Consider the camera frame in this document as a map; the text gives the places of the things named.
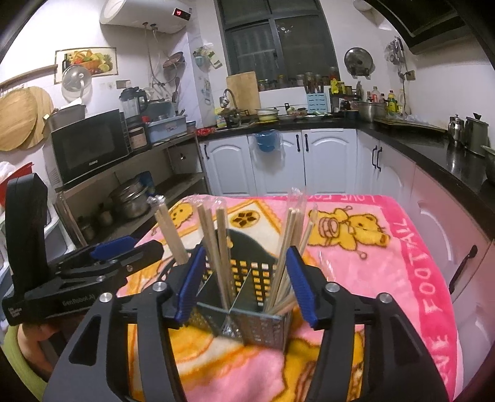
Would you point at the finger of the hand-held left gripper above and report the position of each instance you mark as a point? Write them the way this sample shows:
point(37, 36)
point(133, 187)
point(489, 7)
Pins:
point(112, 247)
point(147, 253)

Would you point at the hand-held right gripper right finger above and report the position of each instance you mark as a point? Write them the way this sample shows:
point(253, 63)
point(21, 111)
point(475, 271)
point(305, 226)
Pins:
point(301, 286)

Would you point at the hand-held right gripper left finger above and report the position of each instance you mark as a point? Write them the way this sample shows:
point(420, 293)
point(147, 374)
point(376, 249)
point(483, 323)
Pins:
point(189, 286)

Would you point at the wooden chopstick pair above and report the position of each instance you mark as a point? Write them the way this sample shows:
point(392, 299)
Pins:
point(170, 235)
point(222, 239)
point(205, 232)

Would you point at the pile of chopsticks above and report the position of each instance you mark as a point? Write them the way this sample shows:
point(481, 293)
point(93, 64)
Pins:
point(290, 239)

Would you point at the green plastic utensil holder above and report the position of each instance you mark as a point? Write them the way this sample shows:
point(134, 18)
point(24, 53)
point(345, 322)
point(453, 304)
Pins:
point(251, 328)

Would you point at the person's left forearm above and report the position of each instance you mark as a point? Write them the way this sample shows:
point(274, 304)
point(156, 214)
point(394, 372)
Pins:
point(23, 380)

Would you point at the person's left hand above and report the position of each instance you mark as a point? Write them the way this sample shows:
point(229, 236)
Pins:
point(34, 344)

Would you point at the stacked stainless steel pots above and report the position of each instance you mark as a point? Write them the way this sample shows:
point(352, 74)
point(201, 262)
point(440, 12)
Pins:
point(129, 199)

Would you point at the red plastic basin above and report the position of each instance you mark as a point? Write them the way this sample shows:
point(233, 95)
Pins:
point(19, 171)

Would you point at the metal shelf rack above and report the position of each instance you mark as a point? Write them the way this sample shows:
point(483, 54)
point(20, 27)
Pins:
point(181, 185)

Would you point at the pink printed blanket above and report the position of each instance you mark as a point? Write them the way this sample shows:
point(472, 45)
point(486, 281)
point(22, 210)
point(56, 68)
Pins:
point(386, 278)

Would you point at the black microwave oven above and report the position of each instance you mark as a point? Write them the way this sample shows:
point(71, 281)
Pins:
point(91, 145)

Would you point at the round wooden board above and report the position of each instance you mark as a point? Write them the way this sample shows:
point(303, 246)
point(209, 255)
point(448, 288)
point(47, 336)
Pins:
point(15, 120)
point(44, 112)

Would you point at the white kitchen cabinets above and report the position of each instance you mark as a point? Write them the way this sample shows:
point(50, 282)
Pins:
point(232, 166)

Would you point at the blue dish bin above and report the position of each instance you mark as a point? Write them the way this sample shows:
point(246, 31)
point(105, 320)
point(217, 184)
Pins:
point(166, 128)

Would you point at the blender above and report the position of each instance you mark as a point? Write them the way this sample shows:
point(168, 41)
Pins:
point(131, 102)

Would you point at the blue plastic bowl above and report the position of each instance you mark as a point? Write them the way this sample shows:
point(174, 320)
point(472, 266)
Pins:
point(267, 140)

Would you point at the glass pot lid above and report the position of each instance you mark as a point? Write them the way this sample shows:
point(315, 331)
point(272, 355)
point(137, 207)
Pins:
point(75, 82)

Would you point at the metal faucet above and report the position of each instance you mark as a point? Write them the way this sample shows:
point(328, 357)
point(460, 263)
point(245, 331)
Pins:
point(228, 97)

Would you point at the blue cutlery holder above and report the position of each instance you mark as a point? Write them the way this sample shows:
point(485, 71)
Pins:
point(315, 101)

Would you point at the black countertop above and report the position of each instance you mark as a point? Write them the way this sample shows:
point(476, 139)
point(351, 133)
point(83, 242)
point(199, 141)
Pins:
point(425, 145)

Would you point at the large steel cooking pot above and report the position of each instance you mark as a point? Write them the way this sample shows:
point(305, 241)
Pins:
point(369, 111)

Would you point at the wooden cutting board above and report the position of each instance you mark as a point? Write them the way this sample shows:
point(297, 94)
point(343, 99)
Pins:
point(243, 91)

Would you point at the hanging metal pan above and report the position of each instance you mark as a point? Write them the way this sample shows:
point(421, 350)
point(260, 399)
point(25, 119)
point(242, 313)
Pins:
point(174, 60)

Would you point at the yellow bottle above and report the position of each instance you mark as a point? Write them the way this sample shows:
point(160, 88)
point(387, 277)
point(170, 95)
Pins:
point(391, 102)

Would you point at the row of jars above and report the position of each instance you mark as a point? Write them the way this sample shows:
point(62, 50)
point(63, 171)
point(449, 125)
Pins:
point(294, 80)

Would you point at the small metal kettle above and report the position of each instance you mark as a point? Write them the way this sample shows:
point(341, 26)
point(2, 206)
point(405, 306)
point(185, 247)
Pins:
point(456, 129)

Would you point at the stainless steel pot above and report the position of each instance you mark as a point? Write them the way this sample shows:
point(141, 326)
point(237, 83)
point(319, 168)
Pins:
point(489, 158)

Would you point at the tall metal kettle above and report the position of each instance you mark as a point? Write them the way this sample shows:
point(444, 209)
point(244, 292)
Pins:
point(476, 135)

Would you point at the round metal lid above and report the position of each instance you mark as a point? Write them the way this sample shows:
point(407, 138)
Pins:
point(359, 62)

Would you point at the white water heater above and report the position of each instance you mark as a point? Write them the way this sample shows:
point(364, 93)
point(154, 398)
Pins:
point(147, 13)

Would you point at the dark window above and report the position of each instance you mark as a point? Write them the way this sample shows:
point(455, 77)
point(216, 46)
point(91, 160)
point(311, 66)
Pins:
point(278, 38)

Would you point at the black range hood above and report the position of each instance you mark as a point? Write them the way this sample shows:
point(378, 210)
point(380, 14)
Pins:
point(425, 19)

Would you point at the fruit wall poster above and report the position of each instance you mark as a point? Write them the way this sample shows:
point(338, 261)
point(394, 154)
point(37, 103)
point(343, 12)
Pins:
point(96, 58)

